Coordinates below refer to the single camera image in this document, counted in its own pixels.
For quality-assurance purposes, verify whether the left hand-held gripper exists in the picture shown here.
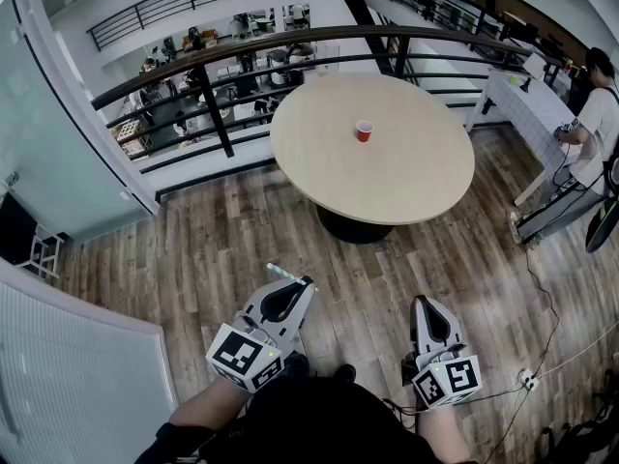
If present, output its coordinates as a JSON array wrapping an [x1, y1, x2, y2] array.
[[206, 277, 316, 394]]

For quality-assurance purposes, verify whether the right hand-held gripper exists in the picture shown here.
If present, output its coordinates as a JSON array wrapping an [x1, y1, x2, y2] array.
[[403, 296, 483, 411]]

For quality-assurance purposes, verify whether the striped paper straw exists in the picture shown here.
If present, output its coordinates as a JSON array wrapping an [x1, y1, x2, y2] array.
[[266, 262, 319, 292]]

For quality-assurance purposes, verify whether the person's left forearm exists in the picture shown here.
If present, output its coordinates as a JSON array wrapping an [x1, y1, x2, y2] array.
[[167, 378, 251, 434]]

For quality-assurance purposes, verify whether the person's right forearm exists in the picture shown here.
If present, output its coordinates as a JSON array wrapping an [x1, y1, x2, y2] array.
[[418, 406, 473, 464]]

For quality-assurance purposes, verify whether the person's left shoe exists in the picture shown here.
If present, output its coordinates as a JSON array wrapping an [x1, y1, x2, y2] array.
[[284, 353, 310, 381]]

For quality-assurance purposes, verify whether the black table base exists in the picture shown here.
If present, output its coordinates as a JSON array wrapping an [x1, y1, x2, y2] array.
[[316, 205, 396, 245]]

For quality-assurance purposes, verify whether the person's black clothing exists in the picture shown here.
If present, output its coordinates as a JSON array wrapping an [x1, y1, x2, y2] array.
[[134, 374, 465, 464]]

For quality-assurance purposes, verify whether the black chair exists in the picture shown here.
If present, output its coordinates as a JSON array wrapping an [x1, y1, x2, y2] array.
[[541, 418, 619, 464]]

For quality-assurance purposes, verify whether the black and green oval object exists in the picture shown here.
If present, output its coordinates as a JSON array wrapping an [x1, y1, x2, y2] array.
[[584, 195, 619, 254]]

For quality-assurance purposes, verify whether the white ribbed cabinet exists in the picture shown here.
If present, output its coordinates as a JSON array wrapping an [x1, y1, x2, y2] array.
[[0, 258, 178, 464]]

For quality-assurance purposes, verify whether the light wooden crate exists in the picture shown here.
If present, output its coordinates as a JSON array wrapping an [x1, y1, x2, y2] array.
[[111, 118, 146, 157]]

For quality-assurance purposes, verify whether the white tiled table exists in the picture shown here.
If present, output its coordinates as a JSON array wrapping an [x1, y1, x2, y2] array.
[[466, 68, 581, 207]]

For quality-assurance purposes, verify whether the small white rack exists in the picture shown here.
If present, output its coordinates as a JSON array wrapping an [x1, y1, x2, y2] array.
[[18, 224, 64, 279]]

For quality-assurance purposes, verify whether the dark curved balcony railing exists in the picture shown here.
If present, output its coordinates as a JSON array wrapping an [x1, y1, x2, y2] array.
[[90, 24, 565, 202]]

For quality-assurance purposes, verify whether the white box device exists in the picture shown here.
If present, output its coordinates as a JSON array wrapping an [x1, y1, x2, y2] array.
[[524, 51, 550, 77]]

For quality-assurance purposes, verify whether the black floor cable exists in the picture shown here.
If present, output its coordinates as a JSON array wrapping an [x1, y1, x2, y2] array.
[[483, 246, 562, 464]]

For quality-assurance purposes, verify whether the white floor cable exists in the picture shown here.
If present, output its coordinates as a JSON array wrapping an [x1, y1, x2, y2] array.
[[531, 320, 619, 379]]

